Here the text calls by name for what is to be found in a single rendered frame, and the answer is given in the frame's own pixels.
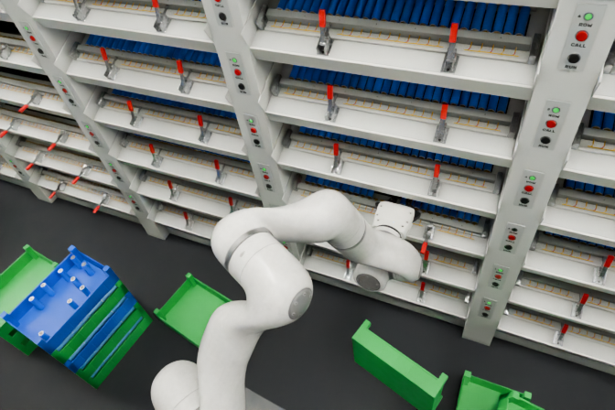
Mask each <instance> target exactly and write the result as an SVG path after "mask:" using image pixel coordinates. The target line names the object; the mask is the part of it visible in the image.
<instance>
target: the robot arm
mask: <svg viewBox="0 0 615 410"><path fill-rule="evenodd" d="M398 198H399V197H398V196H395V195H393V196H392V197H391V198H390V199H388V200H385V201H381V202H376V203H375V209H376V213H375V216H374V219H373V222H372V227H371V226H370V225H369V223H368V222H367V221H366V220H365V219H364V218H363V217H362V215H361V214H360V213H359V212H358V211H357V209H356V208H355V207H354V206H353V205H352V203H351V202H350V201H349V200H348V199H347V198H346V197H345V196H344V195H342V194H341V193H339V192H338V191H336V190H333V189H323V190H320V191H317V192H315V193H313V194H311V195H309V196H307V197H306V198H304V199H302V200H300V201H298V202H295V203H292V204H289V205H285V206H282V207H275V208H249V209H243V210H238V211H235V212H233V213H231V214H229V215H227V216H225V217H224V218H222V219H221V220H220V221H219V222H218V223H217V225H216V226H215V228H214V230H213V232H212V235H211V239H210V243H211V249H212V251H213V253H214V255H215V256H216V258H217V259H218V261H219V262H220V263H221V264H222V266H223V267H224V268H225V269H226V270H227V271H228V272H229V273H230V274H231V275H232V277H233V278H234V279H235V280H236V281H237V282H238V283H239V284H240V285H241V286H242V287H243V289H244V291H245V294H246V301H244V300H238V301H231V302H228V303H225V304H223V305H221V306H220V307H218V308H217V309H216V310H215V311H214V312H213V313H212V315H211V317H210V320H209V322H208V324H207V327H206V329H205V331H204V333H203V336H202V339H201V342H200V347H199V352H198V359H197V364H196V363H194V362H191V361H174V362H171V363H170V364H169V365H167V366H165V367H164V368H163V369H162V370H161V371H160V372H159V373H158V374H157V376H156V378H155V379H154V381H153V383H152V387H151V399H152V403H153V406H154V408H155V409H156V410H245V391H244V379H245V372H246V368H247V364H248V361H249V360H250V358H251V355H252V353H253V351H254V347H255V345H256V343H257V341H258V340H259V338H260V336H261V335H262V334H263V332H264V331H265V330H267V329H274V328H279V327H282V326H284V325H287V324H290V323H292V322H294V321H296V320H297V319H299V318H300V317H301V316H302V315H303V314H304V313H305V312H306V310H307V309H308V307H309V304H310V302H311V299H312V296H313V285H312V280H311V277H310V275H309V273H308V271H307V270H306V268H305V267H304V266H303V265H302V264H301V263H300V262H299V261H298V260H297V259H296V257H295V256H294V255H292V254H291V253H290V252H289V251H288V250H287V249H286V248H285V247H284V246H283V245H282V244H281V243H280V242H285V243H324V242H327V243H329V244H330V245H331V246H332V247H333V248H335V249H336V250H337V251H338V252H340V253H341V254H342V255H344V256H345V257H346V258H348V259H349V260H351V261H353V262H355V263H358V264H357V266H356V268H355V270H354V273H353V279H354V281H355V283H356V284H357V285H358V286H359V287H361V288H363V289H364V290H367V291H370V292H381V291H383V290H384V289H385V287H386V284H387V282H388V281H389V280H392V279H393V280H399V281H404V282H415V281H416V280H418V279H419V278H420V276H421V275H422V272H423V261H422V258H421V256H420V254H419V252H418V251H417V250H416V248H415V247H414V246H413V245H412V244H411V243H409V242H407V241H406V240H405V237H406V236H407V234H408V233H409V231H410V229H411V227H412V225H413V222H414V221H416V220H418V219H419V218H420V217H421V213H420V212H419V211H417V210H415V208H414V207H413V206H412V205H411V204H412V201H413V200H410V199H406V201H405V206H404V205H400V204H396V202H397V200H398Z"/></svg>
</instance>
